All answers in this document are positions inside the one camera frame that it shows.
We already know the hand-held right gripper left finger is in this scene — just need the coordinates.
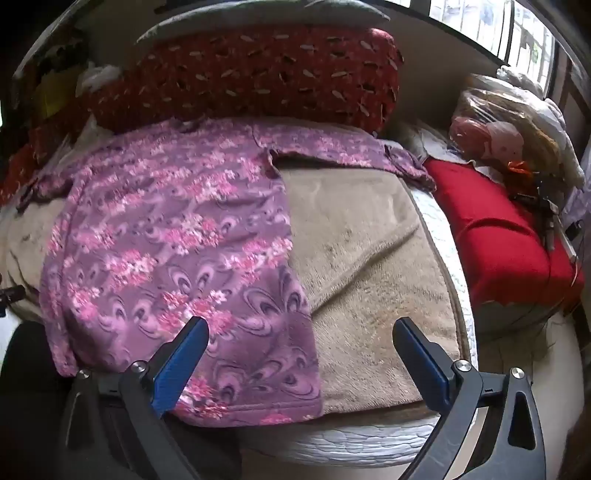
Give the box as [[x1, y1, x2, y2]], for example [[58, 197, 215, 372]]
[[62, 316, 211, 480]]

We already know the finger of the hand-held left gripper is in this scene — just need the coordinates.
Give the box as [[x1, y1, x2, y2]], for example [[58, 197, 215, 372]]
[[0, 285, 26, 317]]

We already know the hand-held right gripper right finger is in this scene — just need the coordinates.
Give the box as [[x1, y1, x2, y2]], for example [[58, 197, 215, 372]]
[[392, 316, 548, 480]]

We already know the purple floral garment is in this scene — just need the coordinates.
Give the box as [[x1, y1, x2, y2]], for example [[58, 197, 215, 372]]
[[18, 117, 437, 428]]

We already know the clear plastic bag of clothes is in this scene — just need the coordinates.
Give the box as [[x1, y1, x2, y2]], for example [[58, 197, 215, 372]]
[[450, 88, 568, 176]]

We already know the white quilted mattress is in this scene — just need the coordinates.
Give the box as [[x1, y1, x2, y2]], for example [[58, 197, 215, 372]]
[[240, 185, 481, 467]]

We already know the dark cloth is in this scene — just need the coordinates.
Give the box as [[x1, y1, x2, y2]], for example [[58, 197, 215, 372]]
[[0, 318, 241, 480]]

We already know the beige fleece blanket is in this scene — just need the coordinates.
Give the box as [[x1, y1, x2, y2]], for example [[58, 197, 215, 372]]
[[0, 166, 467, 416]]

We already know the red cloth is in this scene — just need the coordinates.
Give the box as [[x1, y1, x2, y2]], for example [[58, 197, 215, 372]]
[[422, 157, 585, 308]]

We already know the small red patterned pillow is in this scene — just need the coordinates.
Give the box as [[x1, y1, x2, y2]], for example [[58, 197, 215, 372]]
[[0, 99, 98, 204]]

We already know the white crumpled cloth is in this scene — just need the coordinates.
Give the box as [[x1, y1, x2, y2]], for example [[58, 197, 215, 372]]
[[44, 113, 116, 171]]

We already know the dark metal tool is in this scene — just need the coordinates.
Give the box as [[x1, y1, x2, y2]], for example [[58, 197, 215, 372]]
[[512, 171, 578, 264]]

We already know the yellow bag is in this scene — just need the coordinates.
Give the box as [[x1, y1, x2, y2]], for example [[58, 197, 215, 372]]
[[37, 69, 79, 121]]

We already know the orange wrapper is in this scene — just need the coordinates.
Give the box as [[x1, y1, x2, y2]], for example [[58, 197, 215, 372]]
[[505, 159, 539, 178]]

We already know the white plastic bag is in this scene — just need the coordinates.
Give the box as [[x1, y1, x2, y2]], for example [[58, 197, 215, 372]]
[[76, 65, 123, 95]]

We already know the large red patterned pillow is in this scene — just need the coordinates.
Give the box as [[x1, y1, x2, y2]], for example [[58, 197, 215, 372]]
[[88, 25, 402, 137]]

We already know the barred window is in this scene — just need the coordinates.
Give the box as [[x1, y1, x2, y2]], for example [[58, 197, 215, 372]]
[[406, 0, 559, 88]]

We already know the grey pillow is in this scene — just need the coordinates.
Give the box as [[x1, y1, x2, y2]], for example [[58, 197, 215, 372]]
[[136, 0, 404, 44]]

